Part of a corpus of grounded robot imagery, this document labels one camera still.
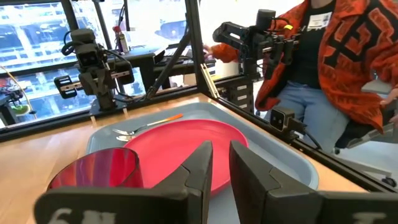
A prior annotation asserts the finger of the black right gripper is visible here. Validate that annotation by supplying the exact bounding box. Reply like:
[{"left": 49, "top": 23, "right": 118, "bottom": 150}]
[
  {"left": 108, "top": 60, "right": 136, "bottom": 86},
  {"left": 53, "top": 75, "right": 79, "bottom": 100}
]

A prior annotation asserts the red round plate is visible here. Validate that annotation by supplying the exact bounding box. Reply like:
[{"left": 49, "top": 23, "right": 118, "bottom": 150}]
[{"left": 123, "top": 119, "right": 249, "bottom": 197}]

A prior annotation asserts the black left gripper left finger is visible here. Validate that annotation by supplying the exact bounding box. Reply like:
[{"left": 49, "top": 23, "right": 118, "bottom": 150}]
[{"left": 34, "top": 140, "right": 214, "bottom": 224}]

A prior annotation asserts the black desk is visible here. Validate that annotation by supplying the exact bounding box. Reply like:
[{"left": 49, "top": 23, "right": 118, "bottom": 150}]
[{"left": 102, "top": 43, "right": 217, "bottom": 91}]

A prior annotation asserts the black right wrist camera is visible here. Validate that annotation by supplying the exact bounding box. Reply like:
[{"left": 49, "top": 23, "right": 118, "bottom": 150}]
[{"left": 70, "top": 28, "right": 98, "bottom": 68}]

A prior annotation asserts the person's hand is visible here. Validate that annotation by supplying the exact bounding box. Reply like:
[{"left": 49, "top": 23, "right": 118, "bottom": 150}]
[
  {"left": 203, "top": 44, "right": 219, "bottom": 57},
  {"left": 379, "top": 88, "right": 398, "bottom": 121}
]

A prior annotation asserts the red-capped bottle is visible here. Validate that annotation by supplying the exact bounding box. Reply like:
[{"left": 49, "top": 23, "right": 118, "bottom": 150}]
[{"left": 113, "top": 26, "right": 130, "bottom": 54}]

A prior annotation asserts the black table-level camera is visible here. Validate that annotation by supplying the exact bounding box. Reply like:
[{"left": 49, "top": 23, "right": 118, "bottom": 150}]
[{"left": 269, "top": 106, "right": 307, "bottom": 139}]

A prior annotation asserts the orange-handled metal fork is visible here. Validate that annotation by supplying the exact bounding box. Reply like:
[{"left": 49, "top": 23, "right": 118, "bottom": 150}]
[{"left": 112, "top": 113, "right": 184, "bottom": 137}]

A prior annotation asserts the blue-grey plastic tray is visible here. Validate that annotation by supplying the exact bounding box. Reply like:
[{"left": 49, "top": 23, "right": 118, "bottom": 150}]
[{"left": 86, "top": 101, "right": 320, "bottom": 224}]

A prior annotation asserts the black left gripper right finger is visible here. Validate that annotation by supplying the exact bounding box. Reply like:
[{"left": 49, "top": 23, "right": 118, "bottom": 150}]
[{"left": 229, "top": 140, "right": 398, "bottom": 224}]

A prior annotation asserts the person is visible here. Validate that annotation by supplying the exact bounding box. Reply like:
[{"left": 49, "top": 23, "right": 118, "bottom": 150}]
[{"left": 203, "top": 0, "right": 398, "bottom": 154}]

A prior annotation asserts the grey office chair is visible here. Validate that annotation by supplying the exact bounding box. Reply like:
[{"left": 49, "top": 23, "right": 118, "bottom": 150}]
[{"left": 334, "top": 79, "right": 398, "bottom": 188}]

